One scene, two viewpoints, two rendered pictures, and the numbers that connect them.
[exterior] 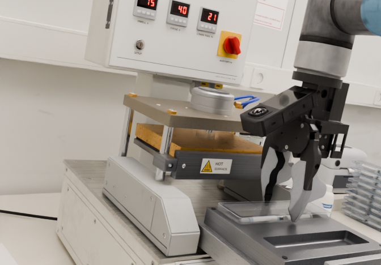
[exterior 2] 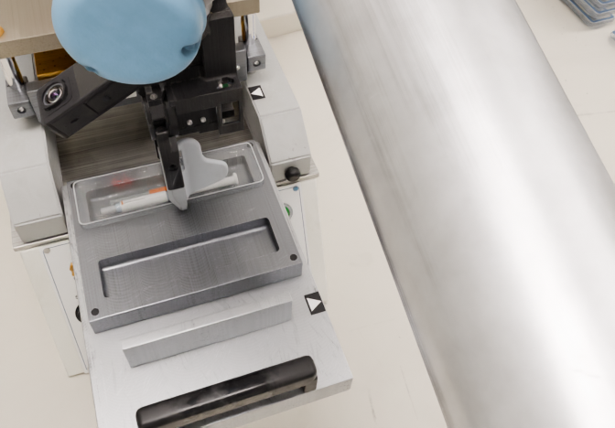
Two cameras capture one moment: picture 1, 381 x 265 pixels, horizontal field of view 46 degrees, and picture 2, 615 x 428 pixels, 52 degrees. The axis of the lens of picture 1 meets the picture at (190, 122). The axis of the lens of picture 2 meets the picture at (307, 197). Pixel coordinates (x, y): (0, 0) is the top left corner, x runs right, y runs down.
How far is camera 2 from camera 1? 56 cm
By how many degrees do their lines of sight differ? 45
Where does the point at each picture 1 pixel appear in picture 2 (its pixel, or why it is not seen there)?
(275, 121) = (76, 117)
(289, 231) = (156, 237)
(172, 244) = (23, 233)
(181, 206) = (31, 181)
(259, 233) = (102, 249)
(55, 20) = not seen: outside the picture
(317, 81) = not seen: hidden behind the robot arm
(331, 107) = (204, 60)
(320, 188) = (213, 172)
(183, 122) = (17, 48)
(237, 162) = not seen: hidden behind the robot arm
